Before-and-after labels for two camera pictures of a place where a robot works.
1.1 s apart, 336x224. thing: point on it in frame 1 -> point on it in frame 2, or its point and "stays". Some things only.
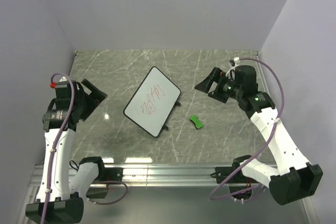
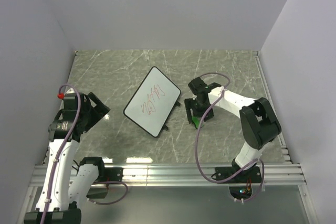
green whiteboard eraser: x=198 y=124 stays
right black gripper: x=206 y=84 -> x=189 y=104
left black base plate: x=111 y=173 stays
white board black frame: x=152 y=104 stays
